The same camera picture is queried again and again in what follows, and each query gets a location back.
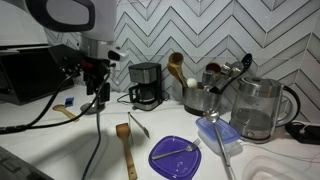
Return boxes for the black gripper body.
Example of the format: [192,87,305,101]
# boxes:
[81,58,112,85]

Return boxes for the wooden spatula with hole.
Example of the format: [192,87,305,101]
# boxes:
[115,122,139,180]

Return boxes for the small round metal dish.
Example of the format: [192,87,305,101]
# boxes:
[79,100,107,116]

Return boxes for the small blue packet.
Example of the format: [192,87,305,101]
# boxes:
[64,96,75,108]

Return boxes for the small wooden spoon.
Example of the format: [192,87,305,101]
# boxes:
[52,104,81,123]

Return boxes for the black coffee maker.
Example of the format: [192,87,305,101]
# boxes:
[128,61,164,112]

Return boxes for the metal kitchen tongs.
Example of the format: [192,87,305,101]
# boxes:
[127,111,151,145]

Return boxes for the black toaster oven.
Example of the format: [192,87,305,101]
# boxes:
[0,44,76,106]

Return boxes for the wooden turner in holder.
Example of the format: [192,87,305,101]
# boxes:
[166,63,188,89]

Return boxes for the round wooden spoon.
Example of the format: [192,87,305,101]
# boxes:
[168,51,185,68]

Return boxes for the white ball-head utensil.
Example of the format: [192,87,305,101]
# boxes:
[186,77,198,89]

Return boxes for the purple plastic lid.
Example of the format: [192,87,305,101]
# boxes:
[148,134,203,180]

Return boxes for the silver metal utensil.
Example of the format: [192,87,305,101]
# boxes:
[201,70,218,91]

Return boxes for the stainless steel dishwasher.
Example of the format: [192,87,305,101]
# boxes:
[0,145,55,180]

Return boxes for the long metal ladle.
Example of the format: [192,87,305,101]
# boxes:
[203,108,236,180]

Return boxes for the brown measuring cup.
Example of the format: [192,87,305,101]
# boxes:
[205,62,222,76]

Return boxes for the silver measuring cup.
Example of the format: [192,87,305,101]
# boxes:
[219,60,244,80]

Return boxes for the clear container with blue lid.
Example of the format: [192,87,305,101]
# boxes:
[195,116,242,155]

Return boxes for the black slotted spoon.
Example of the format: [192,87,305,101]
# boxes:
[209,53,253,95]

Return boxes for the glass electric kettle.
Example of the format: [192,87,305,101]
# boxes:
[229,75,302,145]

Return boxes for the black power adapter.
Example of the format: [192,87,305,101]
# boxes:
[284,121,320,146]

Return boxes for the black coffee maker cord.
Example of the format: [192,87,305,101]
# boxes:
[116,91,134,105]

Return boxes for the white wall outlet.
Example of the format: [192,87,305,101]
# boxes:
[111,59,122,72]

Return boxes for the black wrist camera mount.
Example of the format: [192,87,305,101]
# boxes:
[48,44,84,73]

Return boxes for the thin dark teal cable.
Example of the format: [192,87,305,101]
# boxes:
[80,99,103,180]

